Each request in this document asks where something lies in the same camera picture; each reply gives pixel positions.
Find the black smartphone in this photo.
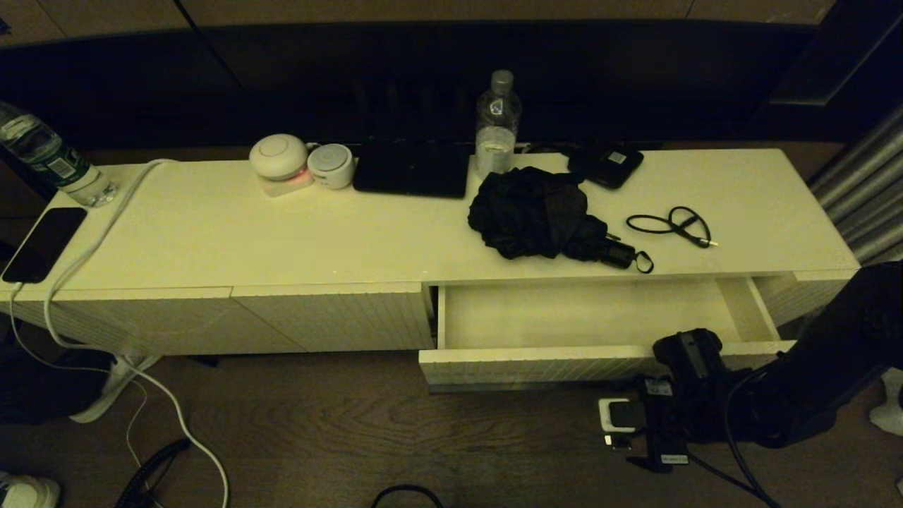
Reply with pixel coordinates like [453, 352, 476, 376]
[1, 207, 88, 284]

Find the black arched floor cable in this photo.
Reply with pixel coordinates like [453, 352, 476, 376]
[372, 485, 444, 508]

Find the black coiled cable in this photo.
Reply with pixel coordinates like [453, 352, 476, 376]
[116, 439, 191, 508]

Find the white dome shaped device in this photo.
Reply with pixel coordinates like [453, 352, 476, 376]
[249, 134, 309, 181]

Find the white cabinet drawer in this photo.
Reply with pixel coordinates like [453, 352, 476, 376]
[418, 277, 796, 393]

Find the black umbrella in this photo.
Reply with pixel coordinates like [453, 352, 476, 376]
[467, 167, 655, 274]

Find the thin white charging cable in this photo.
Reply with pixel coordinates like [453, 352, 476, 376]
[8, 282, 150, 470]

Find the black flat rectangular device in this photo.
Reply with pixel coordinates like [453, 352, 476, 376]
[353, 138, 471, 199]

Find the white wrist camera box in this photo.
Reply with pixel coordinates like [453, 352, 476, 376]
[598, 399, 646, 450]

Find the white base with pink light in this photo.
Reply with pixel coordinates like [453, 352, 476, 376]
[261, 168, 315, 198]

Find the white ribbed cabinet door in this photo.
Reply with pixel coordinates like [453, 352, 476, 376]
[231, 282, 436, 353]
[4, 286, 305, 357]

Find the clear plastic water bottle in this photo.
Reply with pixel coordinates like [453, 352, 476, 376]
[475, 70, 523, 181]

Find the thick white power cable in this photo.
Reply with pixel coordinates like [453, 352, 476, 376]
[44, 159, 231, 508]

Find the small black labelled router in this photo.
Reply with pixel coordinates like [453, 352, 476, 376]
[568, 145, 645, 190]

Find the green label water bottle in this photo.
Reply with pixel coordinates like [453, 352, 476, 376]
[0, 102, 117, 208]

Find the white low cabinet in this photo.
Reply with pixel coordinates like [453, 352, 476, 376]
[0, 148, 863, 357]

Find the short black looped cable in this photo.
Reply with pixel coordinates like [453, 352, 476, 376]
[626, 206, 719, 249]

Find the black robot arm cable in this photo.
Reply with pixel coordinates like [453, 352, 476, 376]
[688, 367, 784, 508]

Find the small white round speaker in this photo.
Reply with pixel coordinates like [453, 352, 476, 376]
[307, 144, 356, 190]

